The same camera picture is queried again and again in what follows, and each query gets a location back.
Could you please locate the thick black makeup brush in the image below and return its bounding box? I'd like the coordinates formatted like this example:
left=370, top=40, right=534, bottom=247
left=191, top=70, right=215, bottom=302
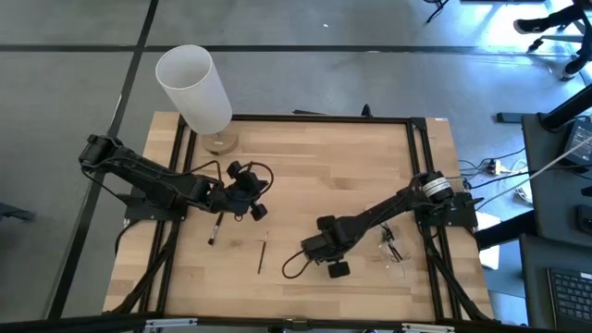
left=206, top=211, right=226, bottom=247

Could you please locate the slim black makeup brush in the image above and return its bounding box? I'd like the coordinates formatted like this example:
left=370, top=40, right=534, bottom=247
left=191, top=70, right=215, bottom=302
left=386, top=242, right=404, bottom=264
left=256, top=230, right=269, bottom=276

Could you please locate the clear plastic bag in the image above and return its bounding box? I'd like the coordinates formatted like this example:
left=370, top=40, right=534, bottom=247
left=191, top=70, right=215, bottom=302
left=376, top=220, right=422, bottom=292

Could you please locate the white cylindrical cup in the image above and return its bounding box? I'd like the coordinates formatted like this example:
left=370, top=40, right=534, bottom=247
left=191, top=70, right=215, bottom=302
left=154, top=43, right=241, bottom=157

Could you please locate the white paper sheet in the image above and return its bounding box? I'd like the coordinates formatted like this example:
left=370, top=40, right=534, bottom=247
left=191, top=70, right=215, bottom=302
left=477, top=213, right=504, bottom=273

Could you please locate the black desk leg bar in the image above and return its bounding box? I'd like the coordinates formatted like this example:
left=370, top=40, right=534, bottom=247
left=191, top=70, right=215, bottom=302
left=475, top=210, right=537, bottom=251

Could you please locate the white power strip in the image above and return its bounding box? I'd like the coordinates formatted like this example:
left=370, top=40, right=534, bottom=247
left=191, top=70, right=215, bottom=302
left=484, top=158, right=506, bottom=176

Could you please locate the dark grey desk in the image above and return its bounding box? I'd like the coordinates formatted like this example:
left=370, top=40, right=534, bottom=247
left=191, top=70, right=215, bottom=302
left=521, top=110, right=592, bottom=249
left=517, top=232, right=592, bottom=333

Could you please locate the black floor object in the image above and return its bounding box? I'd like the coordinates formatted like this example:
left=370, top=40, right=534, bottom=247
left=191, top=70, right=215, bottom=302
left=0, top=202, right=37, bottom=223

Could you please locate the black keyboard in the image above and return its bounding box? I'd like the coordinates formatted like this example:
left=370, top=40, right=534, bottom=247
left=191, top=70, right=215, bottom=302
left=547, top=266, right=592, bottom=333

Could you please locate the black chair base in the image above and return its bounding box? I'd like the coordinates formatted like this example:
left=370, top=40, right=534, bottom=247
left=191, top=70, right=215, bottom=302
left=424, top=0, right=450, bottom=24

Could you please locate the black desk device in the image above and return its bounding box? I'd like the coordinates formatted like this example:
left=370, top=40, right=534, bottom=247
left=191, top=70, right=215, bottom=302
left=561, top=118, right=592, bottom=168

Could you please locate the black monitor pole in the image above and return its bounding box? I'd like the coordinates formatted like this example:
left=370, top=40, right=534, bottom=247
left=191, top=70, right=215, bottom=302
left=537, top=82, right=592, bottom=134

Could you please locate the grey chair base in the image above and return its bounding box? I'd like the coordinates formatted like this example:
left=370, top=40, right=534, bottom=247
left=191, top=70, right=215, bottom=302
left=526, top=32, right=586, bottom=53

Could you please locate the person's leg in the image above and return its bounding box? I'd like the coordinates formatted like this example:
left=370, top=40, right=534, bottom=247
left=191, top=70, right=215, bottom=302
left=512, top=0, right=592, bottom=36
left=561, top=43, right=592, bottom=82

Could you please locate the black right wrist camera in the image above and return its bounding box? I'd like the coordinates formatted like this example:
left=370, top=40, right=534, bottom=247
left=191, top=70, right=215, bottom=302
left=327, top=260, right=352, bottom=280

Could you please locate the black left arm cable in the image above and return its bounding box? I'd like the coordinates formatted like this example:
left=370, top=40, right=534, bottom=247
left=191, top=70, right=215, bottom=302
left=203, top=159, right=275, bottom=201

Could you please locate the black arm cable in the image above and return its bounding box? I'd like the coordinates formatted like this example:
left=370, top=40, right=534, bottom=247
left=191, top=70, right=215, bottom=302
left=203, top=159, right=275, bottom=201
left=281, top=249, right=312, bottom=280

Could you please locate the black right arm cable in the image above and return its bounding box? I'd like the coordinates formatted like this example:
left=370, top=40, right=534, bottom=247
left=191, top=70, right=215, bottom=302
left=281, top=249, right=312, bottom=280

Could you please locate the black aluminium table frame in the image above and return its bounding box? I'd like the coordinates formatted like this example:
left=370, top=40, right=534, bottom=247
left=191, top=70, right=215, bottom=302
left=104, top=113, right=496, bottom=333

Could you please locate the silver frame bracket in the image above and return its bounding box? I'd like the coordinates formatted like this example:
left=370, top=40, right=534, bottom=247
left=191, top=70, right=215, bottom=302
left=143, top=316, right=199, bottom=330
left=401, top=322, right=457, bottom=333

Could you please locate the black floor cable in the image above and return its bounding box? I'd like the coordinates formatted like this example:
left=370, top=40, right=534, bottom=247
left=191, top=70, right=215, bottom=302
left=457, top=146, right=528, bottom=191

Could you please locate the coiled white cable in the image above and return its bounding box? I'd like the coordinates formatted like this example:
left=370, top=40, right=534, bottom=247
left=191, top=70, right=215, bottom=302
left=506, top=156, right=534, bottom=205

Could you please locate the long white cable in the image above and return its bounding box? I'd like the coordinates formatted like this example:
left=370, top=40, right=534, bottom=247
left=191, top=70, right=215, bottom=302
left=475, top=135, right=592, bottom=212

